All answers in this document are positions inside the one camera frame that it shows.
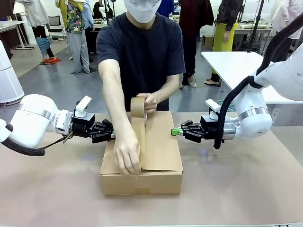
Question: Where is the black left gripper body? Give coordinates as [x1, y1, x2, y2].
[72, 113, 96, 138]

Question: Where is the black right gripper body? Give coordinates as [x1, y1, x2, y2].
[200, 114, 223, 140]

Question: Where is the brown cardboard box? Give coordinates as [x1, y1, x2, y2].
[99, 111, 184, 196]

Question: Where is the brown packing tape roll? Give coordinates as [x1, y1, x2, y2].
[130, 96, 148, 172]

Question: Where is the person's left forearm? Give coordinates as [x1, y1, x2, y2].
[152, 74, 182, 105]

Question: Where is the person's right forearm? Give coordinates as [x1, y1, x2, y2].
[101, 75, 141, 144]

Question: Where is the person's right hand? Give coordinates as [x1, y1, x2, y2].
[113, 135, 142, 176]

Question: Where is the person's left hand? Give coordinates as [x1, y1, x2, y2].
[136, 92, 159, 115]

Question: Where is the white table with angled edge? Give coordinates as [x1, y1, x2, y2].
[201, 51, 303, 105]

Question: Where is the orange item on floor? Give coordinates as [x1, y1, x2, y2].
[39, 57, 62, 65]

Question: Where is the person in black t-shirt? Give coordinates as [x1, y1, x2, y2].
[96, 0, 187, 112]

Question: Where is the white perforated air purifier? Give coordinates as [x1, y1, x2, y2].
[0, 40, 25, 104]

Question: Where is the small cardboard box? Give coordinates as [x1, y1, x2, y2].
[202, 34, 214, 50]

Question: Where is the grey mesh chair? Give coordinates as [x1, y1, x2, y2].
[48, 15, 68, 41]

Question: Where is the black tripod stand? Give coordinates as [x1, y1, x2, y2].
[245, 0, 266, 53]

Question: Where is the black pole stand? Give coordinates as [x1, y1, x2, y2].
[102, 0, 115, 26]

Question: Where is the white face mask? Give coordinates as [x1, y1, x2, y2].
[125, 0, 160, 24]

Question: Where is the person in blue sweater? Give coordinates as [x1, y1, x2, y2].
[156, 0, 175, 18]

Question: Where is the white desk with metal legs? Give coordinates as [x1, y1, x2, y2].
[0, 20, 34, 51]

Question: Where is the thick black braided cable bundle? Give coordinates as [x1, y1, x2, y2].
[0, 122, 46, 156]
[213, 15, 303, 150]

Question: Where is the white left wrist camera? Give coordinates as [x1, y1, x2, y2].
[74, 95, 93, 118]

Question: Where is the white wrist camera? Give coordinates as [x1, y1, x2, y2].
[205, 99, 223, 120]
[74, 95, 93, 118]

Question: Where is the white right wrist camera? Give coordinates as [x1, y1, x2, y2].
[205, 99, 223, 120]

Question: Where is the thin black camera cable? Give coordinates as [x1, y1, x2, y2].
[44, 131, 75, 149]

